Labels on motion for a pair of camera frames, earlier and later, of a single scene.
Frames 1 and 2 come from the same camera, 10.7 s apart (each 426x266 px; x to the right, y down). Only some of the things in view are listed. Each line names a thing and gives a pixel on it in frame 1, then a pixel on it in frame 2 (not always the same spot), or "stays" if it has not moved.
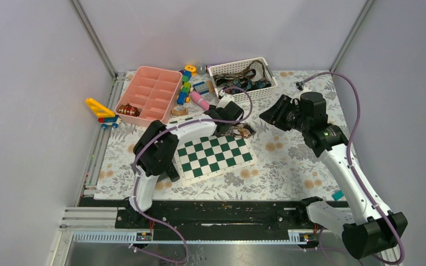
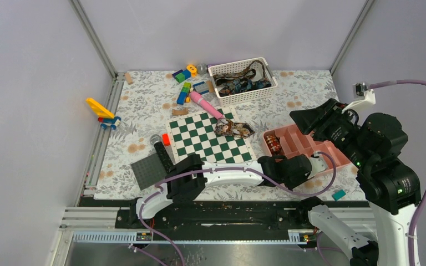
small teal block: [338, 195] stays
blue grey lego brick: [201, 87] stays
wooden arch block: [179, 112] stays
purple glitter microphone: [201, 68] stays
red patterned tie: [127, 109] → [273, 142]
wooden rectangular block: [210, 86] stays
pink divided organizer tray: [150, 95] → [292, 140]
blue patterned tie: [249, 85] stays
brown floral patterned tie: [241, 130] stays
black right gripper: [273, 116] → [311, 118]
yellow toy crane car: [107, 117] stays
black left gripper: [214, 108] → [290, 185]
